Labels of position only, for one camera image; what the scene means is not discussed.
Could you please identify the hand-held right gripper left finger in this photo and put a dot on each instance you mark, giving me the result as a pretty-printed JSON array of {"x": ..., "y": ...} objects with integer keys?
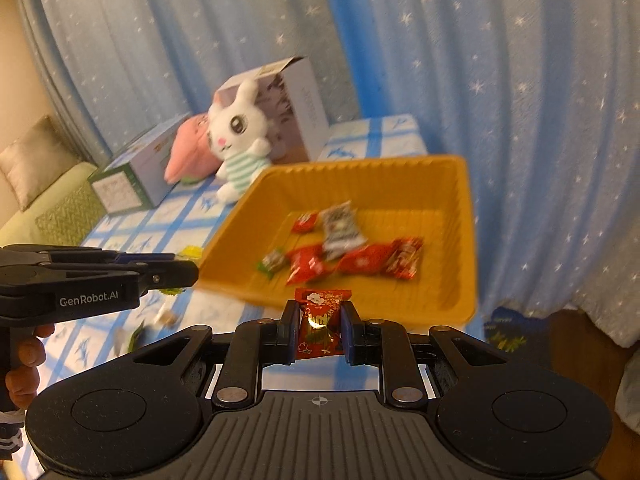
[{"x": 289, "y": 330}]

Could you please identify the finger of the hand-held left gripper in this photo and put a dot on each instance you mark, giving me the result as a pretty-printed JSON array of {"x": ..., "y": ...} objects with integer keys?
[
  {"x": 125, "y": 257},
  {"x": 170, "y": 274}
]

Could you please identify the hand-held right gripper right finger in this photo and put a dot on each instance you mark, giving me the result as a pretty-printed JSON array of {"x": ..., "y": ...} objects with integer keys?
[{"x": 352, "y": 332}]

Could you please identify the red gold snack packet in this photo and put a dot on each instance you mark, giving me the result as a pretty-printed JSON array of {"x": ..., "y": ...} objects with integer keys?
[{"x": 320, "y": 327}]

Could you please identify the red snowflake snack packet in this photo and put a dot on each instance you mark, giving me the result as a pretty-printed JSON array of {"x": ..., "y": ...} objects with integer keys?
[{"x": 367, "y": 260}]

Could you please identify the red striped snack packet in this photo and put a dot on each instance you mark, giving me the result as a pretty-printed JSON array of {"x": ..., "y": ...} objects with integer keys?
[{"x": 407, "y": 258}]

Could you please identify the grey silver snack packet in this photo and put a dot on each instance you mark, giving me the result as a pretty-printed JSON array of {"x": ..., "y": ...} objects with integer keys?
[{"x": 341, "y": 232}]

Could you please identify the small red snack packet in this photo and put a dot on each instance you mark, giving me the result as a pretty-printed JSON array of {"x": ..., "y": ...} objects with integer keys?
[{"x": 305, "y": 221}]

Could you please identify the orange plastic tray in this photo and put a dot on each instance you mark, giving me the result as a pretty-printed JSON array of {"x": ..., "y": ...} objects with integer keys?
[{"x": 430, "y": 200}]

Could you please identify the person's left hand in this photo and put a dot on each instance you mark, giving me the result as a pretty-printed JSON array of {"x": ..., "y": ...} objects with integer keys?
[{"x": 27, "y": 370}]

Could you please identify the green wrapped candy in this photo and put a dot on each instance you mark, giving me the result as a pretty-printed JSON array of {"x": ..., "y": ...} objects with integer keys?
[
  {"x": 272, "y": 261},
  {"x": 135, "y": 335},
  {"x": 169, "y": 291}
]

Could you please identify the yellow wrapped candy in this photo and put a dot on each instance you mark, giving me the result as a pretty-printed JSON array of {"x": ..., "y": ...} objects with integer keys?
[{"x": 190, "y": 251}]

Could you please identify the tan wrapped candy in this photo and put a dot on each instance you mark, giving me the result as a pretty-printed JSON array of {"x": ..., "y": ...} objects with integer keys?
[{"x": 165, "y": 318}]

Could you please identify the green zigzag cushion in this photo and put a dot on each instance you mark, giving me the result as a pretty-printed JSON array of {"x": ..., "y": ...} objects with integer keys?
[{"x": 70, "y": 215}]

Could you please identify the light green sofa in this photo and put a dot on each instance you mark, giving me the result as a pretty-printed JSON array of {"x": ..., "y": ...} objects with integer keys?
[{"x": 50, "y": 210}]

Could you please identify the flat white green-ended box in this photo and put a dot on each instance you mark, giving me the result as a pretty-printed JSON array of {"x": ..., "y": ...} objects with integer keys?
[{"x": 135, "y": 170}]

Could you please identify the pink plush toy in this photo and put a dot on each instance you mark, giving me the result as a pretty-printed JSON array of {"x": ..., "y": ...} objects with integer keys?
[{"x": 187, "y": 155}]

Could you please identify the tan pillow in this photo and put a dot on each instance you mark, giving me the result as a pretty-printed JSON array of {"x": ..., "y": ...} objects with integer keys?
[{"x": 35, "y": 160}]

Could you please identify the dark blue printed bag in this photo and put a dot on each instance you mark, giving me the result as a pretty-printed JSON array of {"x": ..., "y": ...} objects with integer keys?
[{"x": 505, "y": 332}]

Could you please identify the white bunny plush toy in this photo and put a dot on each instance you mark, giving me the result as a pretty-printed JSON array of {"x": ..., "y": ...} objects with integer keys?
[{"x": 240, "y": 135}]

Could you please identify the tall white cardboard box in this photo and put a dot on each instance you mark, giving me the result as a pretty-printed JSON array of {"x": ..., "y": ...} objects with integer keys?
[{"x": 305, "y": 105}]

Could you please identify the pale blue star-print curtain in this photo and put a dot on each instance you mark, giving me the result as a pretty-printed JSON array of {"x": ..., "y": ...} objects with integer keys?
[{"x": 175, "y": 35}]

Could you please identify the bright blue star-print curtain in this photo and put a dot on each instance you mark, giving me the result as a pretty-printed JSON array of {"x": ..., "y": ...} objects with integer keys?
[{"x": 525, "y": 110}]

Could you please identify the grey cloth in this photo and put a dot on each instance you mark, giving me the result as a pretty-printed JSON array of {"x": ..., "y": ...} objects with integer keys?
[{"x": 629, "y": 400}]

